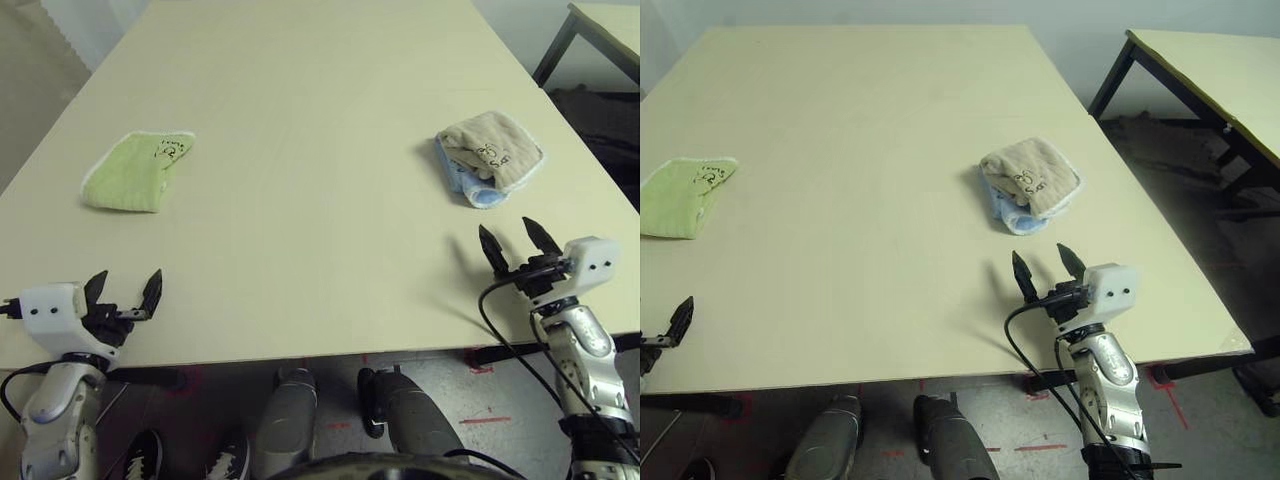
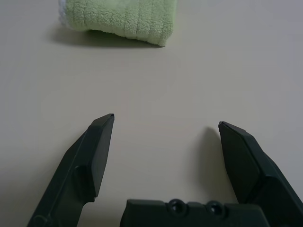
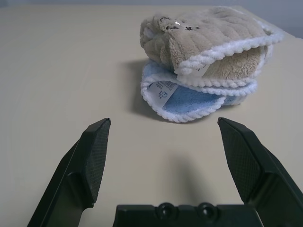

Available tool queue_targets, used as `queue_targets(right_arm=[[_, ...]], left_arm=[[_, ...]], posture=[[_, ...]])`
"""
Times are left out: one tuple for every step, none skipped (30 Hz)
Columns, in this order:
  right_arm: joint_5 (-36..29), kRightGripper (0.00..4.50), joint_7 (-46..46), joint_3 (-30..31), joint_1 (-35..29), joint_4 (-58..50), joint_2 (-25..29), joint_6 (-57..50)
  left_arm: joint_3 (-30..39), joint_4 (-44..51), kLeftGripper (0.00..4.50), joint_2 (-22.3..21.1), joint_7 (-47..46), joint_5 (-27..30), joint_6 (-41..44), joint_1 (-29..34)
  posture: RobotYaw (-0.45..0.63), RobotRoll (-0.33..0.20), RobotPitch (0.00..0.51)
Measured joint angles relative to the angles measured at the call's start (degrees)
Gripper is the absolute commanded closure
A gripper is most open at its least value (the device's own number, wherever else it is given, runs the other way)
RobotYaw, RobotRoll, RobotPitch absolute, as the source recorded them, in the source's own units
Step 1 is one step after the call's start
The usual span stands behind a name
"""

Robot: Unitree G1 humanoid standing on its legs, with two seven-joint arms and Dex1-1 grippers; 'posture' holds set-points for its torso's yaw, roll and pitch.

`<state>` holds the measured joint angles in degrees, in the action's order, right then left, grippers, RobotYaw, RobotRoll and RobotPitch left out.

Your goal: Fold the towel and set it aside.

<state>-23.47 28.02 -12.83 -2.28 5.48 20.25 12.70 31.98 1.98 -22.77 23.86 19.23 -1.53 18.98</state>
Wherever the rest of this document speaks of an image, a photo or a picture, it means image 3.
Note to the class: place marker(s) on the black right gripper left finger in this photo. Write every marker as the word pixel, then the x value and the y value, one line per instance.
pixel 78 170

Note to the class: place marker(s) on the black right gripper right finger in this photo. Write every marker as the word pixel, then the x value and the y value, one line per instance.
pixel 260 170

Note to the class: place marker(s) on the beige towel with white edging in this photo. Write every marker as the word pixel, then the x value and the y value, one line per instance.
pixel 208 40

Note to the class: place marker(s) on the blue folded towel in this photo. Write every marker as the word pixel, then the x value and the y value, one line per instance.
pixel 189 99

